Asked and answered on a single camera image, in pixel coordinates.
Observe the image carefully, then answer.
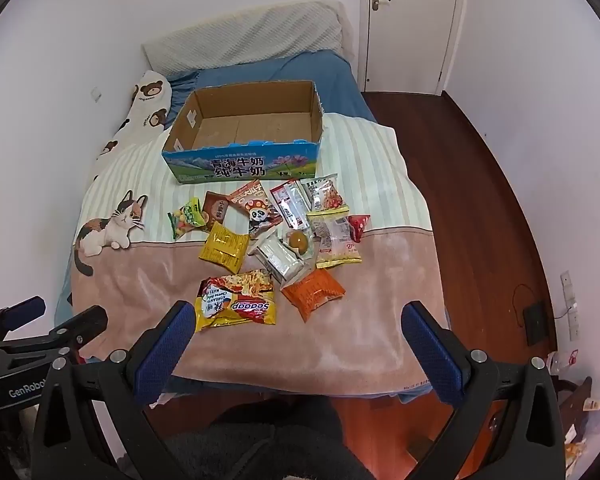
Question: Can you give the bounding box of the white and red small object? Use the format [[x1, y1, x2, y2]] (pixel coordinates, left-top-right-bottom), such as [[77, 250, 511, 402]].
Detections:
[[547, 350, 581, 376]]

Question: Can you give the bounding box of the cat printed blanket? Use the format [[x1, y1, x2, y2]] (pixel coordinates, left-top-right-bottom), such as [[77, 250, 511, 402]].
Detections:
[[55, 112, 449, 397]]

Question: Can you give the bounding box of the white door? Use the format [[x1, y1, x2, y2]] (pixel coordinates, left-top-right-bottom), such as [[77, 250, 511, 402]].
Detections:
[[364, 0, 465, 95]]

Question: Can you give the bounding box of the brown snack packet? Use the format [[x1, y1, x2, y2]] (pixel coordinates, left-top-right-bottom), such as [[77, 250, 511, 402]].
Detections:
[[201, 191, 237, 226]]

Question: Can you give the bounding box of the white power strip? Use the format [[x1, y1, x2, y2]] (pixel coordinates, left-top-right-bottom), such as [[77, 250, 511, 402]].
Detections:
[[559, 270, 581, 344]]

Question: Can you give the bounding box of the clear packet with red snack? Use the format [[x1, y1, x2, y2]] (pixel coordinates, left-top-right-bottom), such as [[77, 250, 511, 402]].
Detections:
[[300, 174, 350, 214]]

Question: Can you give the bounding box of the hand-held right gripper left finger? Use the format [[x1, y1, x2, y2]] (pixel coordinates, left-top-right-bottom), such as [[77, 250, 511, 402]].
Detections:
[[30, 300, 201, 480]]

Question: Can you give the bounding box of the bear printed white pillow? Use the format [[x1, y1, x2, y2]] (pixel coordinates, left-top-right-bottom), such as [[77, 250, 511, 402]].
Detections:
[[95, 69, 174, 162]]

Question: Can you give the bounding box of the red and white snack packet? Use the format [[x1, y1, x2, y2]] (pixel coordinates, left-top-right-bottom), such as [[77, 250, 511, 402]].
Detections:
[[269, 179, 313, 231]]

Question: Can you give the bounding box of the blue bed sheet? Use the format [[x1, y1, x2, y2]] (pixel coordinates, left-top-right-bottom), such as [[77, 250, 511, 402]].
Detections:
[[162, 50, 379, 127]]

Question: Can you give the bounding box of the small red snack packet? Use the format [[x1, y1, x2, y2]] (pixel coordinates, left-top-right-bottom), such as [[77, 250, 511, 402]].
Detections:
[[347, 214, 370, 244]]

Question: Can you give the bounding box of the orange panda snack packet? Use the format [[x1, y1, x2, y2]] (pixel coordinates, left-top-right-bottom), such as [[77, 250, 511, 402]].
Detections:
[[228, 179, 284, 239]]

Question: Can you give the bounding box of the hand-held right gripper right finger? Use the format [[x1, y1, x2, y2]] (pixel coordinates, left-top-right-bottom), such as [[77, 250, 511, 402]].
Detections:
[[401, 300, 566, 480]]

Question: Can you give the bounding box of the yellow snack packet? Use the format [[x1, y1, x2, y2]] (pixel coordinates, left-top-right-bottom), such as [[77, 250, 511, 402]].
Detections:
[[198, 222, 251, 275]]

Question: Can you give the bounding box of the blue cardboard box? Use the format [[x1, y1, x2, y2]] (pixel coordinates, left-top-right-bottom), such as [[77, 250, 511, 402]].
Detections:
[[161, 80, 325, 184]]

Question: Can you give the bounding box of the round yellow pastry in wrapper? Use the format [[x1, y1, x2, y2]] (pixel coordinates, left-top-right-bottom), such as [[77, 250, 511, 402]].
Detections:
[[277, 225, 316, 266]]

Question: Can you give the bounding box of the green snack packet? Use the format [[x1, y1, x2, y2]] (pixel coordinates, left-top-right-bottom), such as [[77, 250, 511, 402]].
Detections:
[[167, 197, 210, 241]]

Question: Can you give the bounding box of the black box on floor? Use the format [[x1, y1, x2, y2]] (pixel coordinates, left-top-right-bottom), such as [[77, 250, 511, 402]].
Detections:
[[523, 300, 549, 346]]

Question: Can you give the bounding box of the yellow red noodle packet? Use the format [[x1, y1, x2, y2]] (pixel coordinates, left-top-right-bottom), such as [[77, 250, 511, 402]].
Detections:
[[195, 269, 279, 334]]

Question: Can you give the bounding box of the clear yellow-edged snack packet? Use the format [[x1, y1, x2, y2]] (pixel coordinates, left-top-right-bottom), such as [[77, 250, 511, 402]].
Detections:
[[307, 210, 364, 269]]

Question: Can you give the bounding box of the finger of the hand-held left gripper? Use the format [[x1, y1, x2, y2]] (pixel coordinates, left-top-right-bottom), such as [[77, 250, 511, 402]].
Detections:
[[0, 305, 109, 361], [0, 296, 47, 335]]

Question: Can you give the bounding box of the grey white pillow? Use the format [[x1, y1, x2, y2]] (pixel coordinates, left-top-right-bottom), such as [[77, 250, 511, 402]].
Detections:
[[142, 0, 345, 70]]

